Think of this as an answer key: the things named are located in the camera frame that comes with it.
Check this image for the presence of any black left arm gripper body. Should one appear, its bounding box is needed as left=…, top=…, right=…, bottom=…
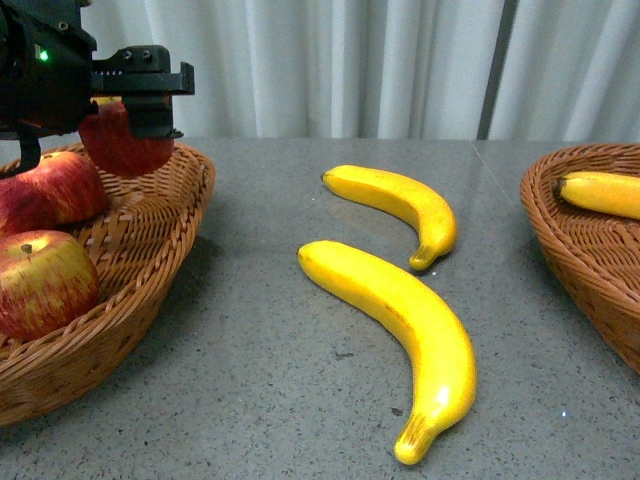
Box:
left=1, top=1, right=194, bottom=140

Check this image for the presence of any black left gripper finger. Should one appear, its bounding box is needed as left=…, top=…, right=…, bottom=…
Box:
left=122, top=95, right=183, bottom=140

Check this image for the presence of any small curved yellow banana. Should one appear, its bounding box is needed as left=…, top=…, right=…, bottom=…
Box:
left=322, top=165, right=457, bottom=271

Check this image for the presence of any large yellow banana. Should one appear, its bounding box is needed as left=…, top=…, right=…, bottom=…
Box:
left=297, top=240, right=477, bottom=465

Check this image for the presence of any white curtain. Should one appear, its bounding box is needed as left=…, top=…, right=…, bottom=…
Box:
left=82, top=1, right=639, bottom=142

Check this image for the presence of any left brown wicker basket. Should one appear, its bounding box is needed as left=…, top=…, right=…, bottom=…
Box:
left=1, top=143, right=216, bottom=426

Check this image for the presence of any brown wicker basket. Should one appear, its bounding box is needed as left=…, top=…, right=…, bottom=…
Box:
left=1, top=143, right=216, bottom=426
left=520, top=143, right=639, bottom=371

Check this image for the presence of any dark red apple left edge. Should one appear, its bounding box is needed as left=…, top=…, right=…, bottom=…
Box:
left=1, top=178, right=56, bottom=238

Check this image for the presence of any red yellow apple front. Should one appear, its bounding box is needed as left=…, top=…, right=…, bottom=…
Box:
left=1, top=230, right=99, bottom=341

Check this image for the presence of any right brown wicker basket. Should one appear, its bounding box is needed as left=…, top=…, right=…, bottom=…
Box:
left=520, top=143, right=639, bottom=371

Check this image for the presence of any straight yellow banana in basket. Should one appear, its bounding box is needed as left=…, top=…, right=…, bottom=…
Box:
left=553, top=171, right=639, bottom=220

